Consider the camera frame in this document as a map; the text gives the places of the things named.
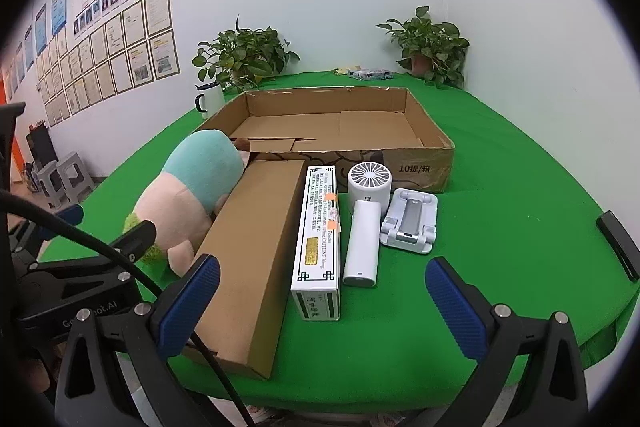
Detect white folding phone stand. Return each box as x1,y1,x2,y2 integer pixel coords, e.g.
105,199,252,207
380,188,440,255

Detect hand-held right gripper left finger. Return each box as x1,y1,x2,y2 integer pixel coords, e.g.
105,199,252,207
54,253,221,427

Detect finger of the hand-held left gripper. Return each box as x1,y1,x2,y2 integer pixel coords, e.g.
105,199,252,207
7,203,84,258
27,219,158,280

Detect grey plastic stool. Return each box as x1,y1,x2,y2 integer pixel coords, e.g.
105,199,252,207
36,159,61,202
55,152,94,208

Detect black rectangular block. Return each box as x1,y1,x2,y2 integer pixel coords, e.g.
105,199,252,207
596,210,640,283

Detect black screen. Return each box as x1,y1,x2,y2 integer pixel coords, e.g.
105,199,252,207
26,127,58,168

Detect small potted green plant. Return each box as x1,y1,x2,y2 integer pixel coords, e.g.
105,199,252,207
376,5,471,88

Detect patterned tissue packet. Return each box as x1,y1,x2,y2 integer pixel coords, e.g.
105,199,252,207
347,68,396,82

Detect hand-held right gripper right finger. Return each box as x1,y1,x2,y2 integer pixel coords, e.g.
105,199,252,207
425,257,591,427

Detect white mug with black lid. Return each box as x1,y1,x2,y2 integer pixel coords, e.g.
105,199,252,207
195,83,227,120

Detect wall of framed certificates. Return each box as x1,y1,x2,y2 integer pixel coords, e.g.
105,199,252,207
0,0,181,128

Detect white handheld fan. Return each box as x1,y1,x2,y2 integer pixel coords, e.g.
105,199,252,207
342,161,393,288

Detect black cable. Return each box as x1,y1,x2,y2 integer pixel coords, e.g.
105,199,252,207
0,188,253,427

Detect pastel plush toy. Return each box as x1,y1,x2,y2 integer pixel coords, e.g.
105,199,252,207
124,129,257,278

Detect long white medicine box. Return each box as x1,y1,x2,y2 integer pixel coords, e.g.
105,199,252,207
290,165,344,323

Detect long brown cardboard box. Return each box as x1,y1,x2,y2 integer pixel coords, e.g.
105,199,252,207
181,158,307,380

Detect large potted green plant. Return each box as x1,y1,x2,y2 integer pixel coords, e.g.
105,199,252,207
192,14,301,95

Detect blue wall poster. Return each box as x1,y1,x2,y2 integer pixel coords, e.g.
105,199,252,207
34,3,47,56
51,0,69,36

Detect cardboard tray box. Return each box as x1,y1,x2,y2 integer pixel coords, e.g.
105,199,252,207
192,87,457,195

